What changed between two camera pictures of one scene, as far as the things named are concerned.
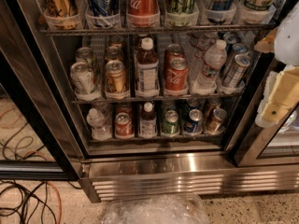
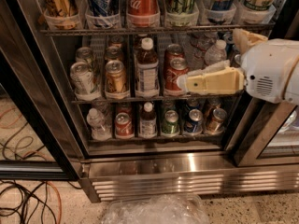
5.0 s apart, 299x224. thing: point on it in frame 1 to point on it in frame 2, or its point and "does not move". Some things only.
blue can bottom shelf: x=194 y=121 does not move
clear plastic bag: x=155 y=209 does not move
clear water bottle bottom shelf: x=101 y=130 does not move
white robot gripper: x=289 y=37 to x=267 y=68
